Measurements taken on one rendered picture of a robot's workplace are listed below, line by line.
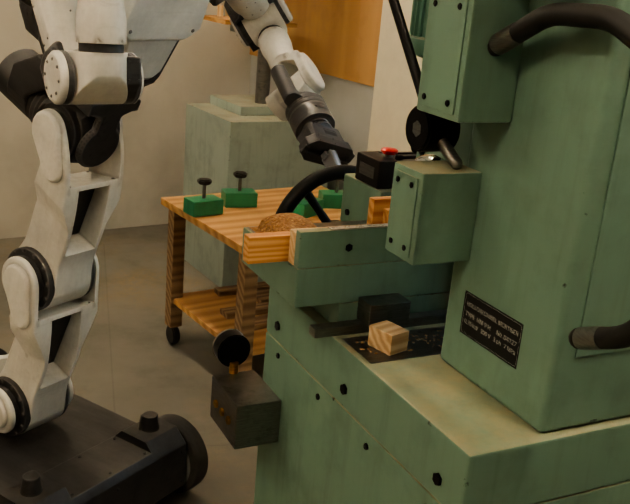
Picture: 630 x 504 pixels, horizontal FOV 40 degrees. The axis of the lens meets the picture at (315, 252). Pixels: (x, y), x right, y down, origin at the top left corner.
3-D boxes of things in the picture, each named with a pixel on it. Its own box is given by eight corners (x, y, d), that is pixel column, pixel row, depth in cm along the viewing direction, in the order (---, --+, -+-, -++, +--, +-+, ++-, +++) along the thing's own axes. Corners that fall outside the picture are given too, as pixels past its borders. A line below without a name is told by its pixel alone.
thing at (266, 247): (544, 237, 150) (548, 215, 149) (551, 240, 148) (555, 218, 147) (242, 259, 125) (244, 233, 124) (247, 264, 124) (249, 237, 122)
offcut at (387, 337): (384, 339, 128) (387, 319, 127) (407, 350, 124) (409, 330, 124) (367, 344, 125) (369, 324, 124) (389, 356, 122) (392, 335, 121)
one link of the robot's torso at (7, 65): (-16, 95, 182) (5, 21, 173) (34, 91, 192) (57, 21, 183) (66, 176, 173) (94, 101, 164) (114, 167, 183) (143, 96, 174)
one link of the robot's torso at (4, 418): (-47, 416, 209) (-49, 366, 205) (22, 387, 225) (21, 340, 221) (9, 446, 199) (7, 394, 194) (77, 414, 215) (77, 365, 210)
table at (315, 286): (498, 225, 178) (503, 197, 176) (606, 276, 152) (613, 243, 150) (218, 243, 151) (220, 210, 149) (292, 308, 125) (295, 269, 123)
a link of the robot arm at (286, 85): (298, 143, 188) (281, 109, 195) (336, 113, 185) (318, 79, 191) (267, 119, 179) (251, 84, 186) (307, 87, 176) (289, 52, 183)
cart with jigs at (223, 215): (307, 313, 346) (321, 155, 326) (398, 372, 302) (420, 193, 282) (154, 340, 310) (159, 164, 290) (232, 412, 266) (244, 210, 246)
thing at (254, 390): (251, 408, 158) (253, 368, 155) (278, 442, 148) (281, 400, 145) (207, 415, 154) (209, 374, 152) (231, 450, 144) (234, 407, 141)
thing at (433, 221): (440, 244, 120) (451, 159, 116) (470, 261, 114) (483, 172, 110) (381, 249, 116) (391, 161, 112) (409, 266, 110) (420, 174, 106)
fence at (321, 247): (605, 240, 151) (611, 210, 150) (612, 243, 150) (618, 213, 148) (293, 265, 125) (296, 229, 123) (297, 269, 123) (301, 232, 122)
